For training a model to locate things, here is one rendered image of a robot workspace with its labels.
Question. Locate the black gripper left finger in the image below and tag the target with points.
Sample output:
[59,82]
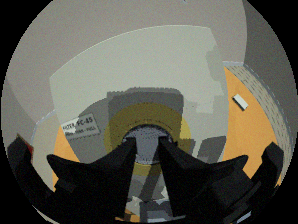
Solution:
[109,177]

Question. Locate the grey service panel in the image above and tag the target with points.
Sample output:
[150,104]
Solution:
[170,76]

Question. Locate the white and grey cylinder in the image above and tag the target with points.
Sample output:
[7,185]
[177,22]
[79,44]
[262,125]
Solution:
[147,142]

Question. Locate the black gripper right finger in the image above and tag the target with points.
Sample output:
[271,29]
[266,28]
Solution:
[187,177]

